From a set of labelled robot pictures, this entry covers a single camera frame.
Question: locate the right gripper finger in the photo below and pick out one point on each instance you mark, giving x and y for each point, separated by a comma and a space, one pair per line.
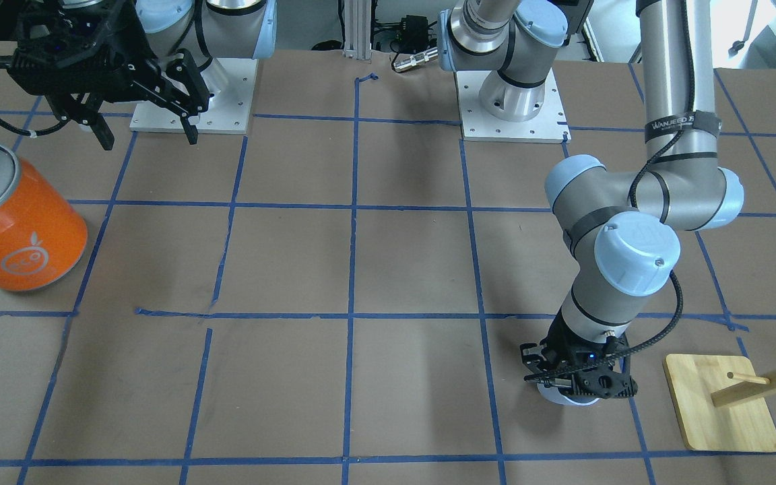
87, 114

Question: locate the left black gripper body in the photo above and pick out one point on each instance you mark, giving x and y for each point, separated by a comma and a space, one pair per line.
558, 343

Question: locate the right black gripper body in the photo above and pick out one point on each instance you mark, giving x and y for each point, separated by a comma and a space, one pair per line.
120, 56

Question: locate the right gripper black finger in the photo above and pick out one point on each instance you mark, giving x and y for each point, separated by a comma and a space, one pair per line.
189, 124

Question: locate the white cup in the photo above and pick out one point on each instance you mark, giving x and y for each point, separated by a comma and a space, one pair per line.
553, 395

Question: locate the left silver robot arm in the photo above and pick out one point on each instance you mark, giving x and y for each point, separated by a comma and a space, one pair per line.
620, 227

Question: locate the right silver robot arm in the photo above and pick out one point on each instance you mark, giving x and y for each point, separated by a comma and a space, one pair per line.
226, 39

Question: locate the wooden cup tree stand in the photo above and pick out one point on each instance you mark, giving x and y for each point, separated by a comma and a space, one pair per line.
720, 403

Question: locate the orange can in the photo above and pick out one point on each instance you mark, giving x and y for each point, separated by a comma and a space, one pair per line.
41, 236

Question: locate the aluminium frame post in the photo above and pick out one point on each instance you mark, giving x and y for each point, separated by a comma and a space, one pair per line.
357, 29

